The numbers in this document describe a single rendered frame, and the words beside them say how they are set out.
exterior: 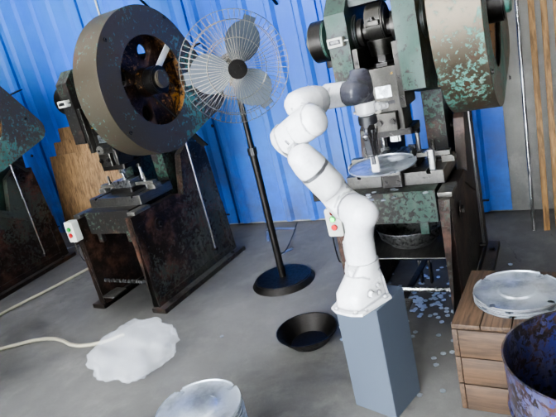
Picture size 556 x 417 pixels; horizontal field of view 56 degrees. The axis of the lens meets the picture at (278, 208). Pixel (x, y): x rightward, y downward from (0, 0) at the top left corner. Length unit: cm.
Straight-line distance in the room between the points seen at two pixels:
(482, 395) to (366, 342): 44
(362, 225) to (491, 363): 65
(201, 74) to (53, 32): 258
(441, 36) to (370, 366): 119
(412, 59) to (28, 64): 404
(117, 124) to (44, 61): 263
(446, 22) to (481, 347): 111
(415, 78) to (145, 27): 156
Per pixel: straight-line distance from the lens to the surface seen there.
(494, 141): 362
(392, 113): 239
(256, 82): 286
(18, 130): 465
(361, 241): 178
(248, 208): 438
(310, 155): 167
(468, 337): 192
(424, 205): 234
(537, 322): 169
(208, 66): 284
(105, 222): 341
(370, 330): 190
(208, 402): 186
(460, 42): 201
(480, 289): 205
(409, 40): 231
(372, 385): 205
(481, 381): 202
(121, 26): 303
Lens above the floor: 136
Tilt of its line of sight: 17 degrees down
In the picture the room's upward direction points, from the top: 13 degrees counter-clockwise
